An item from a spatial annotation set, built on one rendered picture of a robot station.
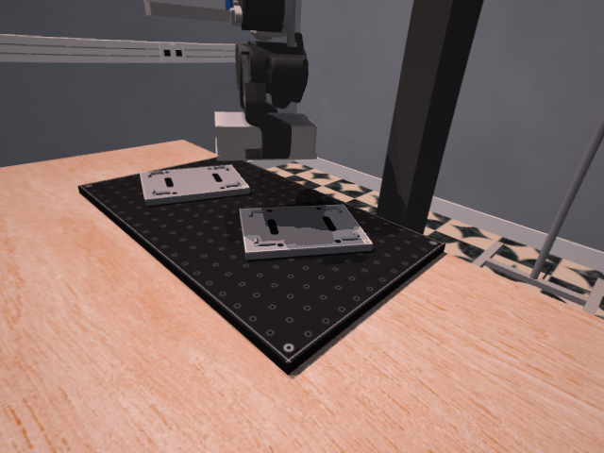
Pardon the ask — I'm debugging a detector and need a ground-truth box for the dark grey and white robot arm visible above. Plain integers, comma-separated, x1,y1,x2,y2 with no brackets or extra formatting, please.
230,0,293,41

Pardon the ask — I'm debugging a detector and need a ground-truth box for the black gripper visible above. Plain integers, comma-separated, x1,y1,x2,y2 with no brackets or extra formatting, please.
235,0,309,159

